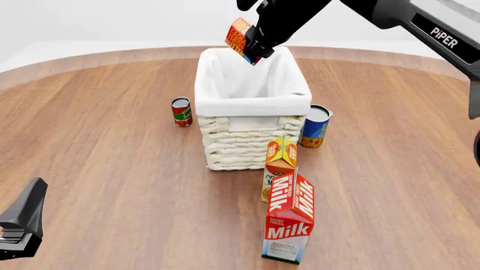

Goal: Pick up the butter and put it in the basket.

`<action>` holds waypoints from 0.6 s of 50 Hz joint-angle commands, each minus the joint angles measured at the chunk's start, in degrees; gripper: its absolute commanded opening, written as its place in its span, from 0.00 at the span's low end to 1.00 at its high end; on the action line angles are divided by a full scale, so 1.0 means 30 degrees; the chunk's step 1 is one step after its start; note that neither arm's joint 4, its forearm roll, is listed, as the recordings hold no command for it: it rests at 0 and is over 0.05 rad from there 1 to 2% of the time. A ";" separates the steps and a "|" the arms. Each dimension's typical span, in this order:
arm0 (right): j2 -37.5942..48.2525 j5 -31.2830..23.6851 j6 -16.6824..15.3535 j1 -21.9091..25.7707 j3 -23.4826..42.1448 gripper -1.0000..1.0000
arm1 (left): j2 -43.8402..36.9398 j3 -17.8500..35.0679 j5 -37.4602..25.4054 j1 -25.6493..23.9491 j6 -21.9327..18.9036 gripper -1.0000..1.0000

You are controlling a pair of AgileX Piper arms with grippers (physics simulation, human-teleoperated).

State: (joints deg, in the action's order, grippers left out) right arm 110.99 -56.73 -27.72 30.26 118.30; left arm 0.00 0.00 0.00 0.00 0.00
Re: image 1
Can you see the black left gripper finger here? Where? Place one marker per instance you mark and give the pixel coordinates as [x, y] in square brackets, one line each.
[27, 205]

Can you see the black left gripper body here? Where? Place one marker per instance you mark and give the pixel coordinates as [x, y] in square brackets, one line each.
[20, 247]

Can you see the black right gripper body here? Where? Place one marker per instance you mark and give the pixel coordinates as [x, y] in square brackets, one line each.
[265, 42]

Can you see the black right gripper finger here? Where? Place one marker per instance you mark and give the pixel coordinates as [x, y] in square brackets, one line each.
[250, 47]

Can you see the orange and red butter box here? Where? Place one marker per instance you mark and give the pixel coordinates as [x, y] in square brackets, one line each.
[236, 35]

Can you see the silver-grey right robot arm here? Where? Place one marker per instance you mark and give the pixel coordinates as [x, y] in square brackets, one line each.
[378, 14]

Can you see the white woven basket with liner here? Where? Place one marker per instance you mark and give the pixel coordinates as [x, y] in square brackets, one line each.
[247, 132]

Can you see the small black plate on stalk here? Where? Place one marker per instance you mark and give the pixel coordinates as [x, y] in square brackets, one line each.
[246, 4]

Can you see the red tomato sauce can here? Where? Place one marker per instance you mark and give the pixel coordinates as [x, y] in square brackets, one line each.
[182, 115]

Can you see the blue and yellow food can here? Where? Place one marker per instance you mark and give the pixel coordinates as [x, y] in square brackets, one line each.
[314, 129]

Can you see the orange juice carton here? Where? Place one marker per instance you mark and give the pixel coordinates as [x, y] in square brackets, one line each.
[279, 157]

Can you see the red and white milk carton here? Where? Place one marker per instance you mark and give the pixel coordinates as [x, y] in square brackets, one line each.
[287, 230]

